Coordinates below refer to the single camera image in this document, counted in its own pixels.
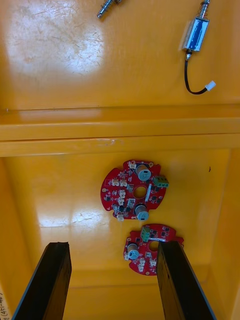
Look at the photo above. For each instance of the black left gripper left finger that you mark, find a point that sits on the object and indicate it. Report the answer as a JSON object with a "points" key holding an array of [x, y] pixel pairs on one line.
{"points": [[47, 287]]}

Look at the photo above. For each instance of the yellow-orange plastic bin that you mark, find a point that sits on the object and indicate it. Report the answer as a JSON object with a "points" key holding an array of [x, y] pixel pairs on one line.
{"points": [[62, 187], [125, 62]]}

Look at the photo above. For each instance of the blue label metal solenoid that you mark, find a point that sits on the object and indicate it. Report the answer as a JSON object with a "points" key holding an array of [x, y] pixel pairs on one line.
{"points": [[196, 35]]}

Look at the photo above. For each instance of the round red circuit board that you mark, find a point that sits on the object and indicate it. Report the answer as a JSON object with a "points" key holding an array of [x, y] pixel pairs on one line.
{"points": [[112, 182], [140, 265]]}

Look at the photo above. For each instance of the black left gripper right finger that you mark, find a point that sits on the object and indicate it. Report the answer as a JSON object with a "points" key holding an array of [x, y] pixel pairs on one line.
{"points": [[180, 287]]}

